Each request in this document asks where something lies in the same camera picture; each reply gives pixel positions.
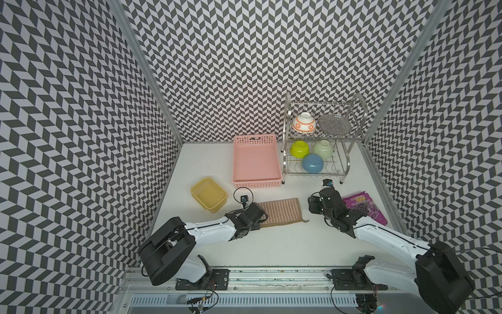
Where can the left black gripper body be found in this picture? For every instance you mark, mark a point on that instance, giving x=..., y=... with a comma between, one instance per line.
x=253, y=227

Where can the white orange patterned bowl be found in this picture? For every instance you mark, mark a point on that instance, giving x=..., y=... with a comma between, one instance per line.
x=304, y=123

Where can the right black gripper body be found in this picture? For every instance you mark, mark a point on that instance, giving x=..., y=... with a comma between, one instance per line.
x=317, y=207

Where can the pink plastic basket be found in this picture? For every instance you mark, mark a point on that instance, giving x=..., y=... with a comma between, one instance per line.
x=256, y=161

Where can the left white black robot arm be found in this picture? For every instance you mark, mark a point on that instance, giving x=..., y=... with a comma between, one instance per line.
x=168, y=254

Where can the brown striped square dishcloth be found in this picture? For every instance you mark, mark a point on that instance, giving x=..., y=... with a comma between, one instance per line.
x=282, y=212

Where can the purple snack bag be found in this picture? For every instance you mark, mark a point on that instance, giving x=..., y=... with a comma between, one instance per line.
x=364, y=203

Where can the lime green bowl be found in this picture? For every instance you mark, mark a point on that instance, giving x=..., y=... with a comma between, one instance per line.
x=299, y=149

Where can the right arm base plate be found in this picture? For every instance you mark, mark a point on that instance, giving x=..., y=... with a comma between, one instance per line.
x=348, y=279

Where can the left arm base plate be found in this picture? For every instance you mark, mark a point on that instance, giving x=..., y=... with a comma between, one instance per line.
x=217, y=279

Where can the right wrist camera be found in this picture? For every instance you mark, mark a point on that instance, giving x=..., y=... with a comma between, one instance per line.
x=328, y=183

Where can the aluminium front rail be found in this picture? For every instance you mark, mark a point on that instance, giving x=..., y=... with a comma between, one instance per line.
x=309, y=279

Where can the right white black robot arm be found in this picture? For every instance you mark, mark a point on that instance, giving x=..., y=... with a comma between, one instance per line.
x=431, y=271

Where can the blue bowl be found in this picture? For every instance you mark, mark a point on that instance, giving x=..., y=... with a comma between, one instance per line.
x=312, y=163

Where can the pale green bowl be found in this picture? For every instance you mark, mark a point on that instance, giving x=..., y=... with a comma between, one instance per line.
x=323, y=148

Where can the grey speckled plate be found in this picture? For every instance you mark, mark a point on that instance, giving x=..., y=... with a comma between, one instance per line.
x=335, y=125

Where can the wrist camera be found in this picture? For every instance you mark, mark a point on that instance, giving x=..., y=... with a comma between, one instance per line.
x=328, y=183
x=245, y=202

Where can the metal two-tier dish rack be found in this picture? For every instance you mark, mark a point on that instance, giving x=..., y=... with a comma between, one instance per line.
x=356, y=110

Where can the yellow plastic container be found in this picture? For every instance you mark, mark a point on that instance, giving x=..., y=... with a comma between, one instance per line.
x=209, y=194

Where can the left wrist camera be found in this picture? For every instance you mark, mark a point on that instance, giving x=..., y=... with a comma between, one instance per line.
x=245, y=202

